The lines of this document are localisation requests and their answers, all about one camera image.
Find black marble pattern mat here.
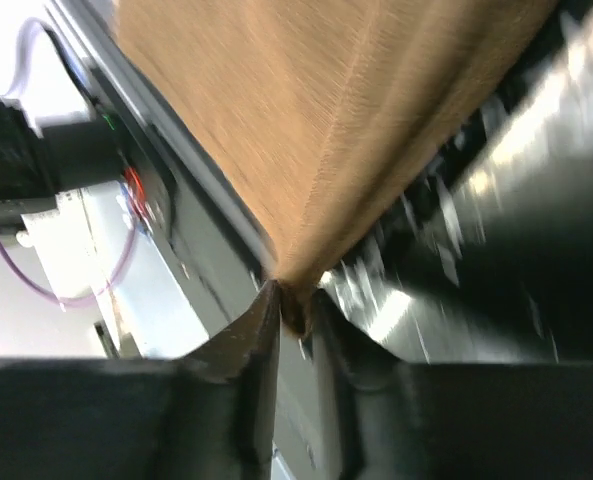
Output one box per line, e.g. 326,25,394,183
320,1,593,363

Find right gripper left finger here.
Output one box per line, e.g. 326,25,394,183
0,282,281,479

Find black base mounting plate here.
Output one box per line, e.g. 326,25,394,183
47,1,327,479

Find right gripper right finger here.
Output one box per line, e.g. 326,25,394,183
310,292,593,479

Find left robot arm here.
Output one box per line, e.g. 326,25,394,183
0,98,126,217

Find brown cloth napkin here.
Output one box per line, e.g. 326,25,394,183
115,1,555,337

